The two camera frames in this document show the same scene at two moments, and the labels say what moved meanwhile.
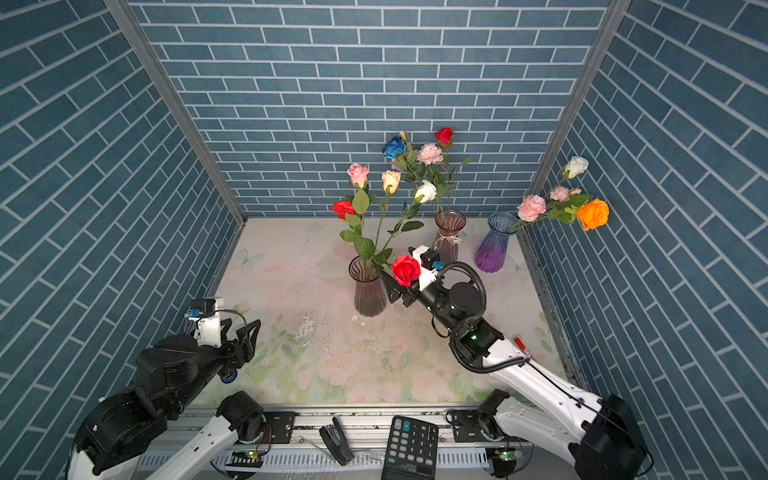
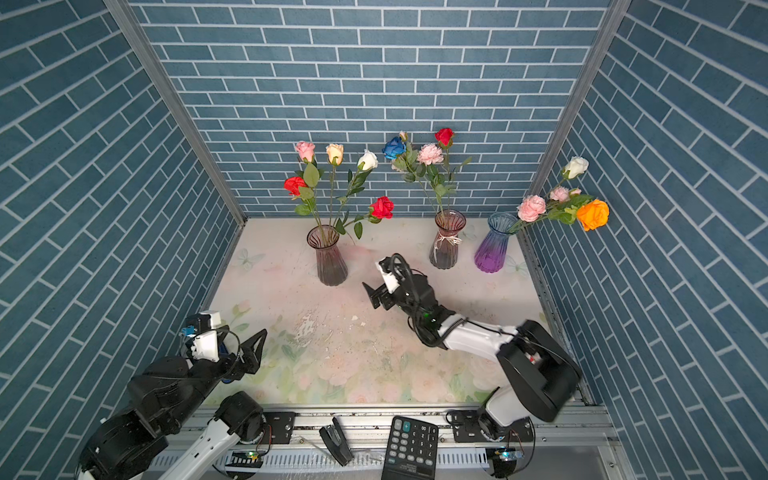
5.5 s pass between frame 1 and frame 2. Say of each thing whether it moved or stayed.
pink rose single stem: moved
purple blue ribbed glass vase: stayed
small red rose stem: stayed
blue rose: stayed
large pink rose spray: stayed
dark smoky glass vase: moved
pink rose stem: stayed
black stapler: stayed
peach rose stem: moved
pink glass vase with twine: stayed
